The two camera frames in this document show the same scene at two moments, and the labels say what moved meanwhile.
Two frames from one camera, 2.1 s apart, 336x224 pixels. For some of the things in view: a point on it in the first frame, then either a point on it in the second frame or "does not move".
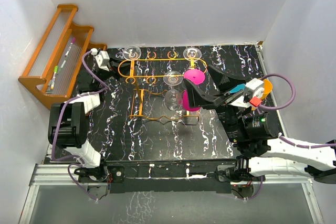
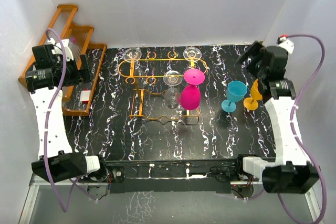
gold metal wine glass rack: [161, 86] does not move
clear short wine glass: [172, 97] does not move
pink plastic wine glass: [197, 76] does not move
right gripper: [198, 97] -> [256, 51]
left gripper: [113, 66] -> [85, 75]
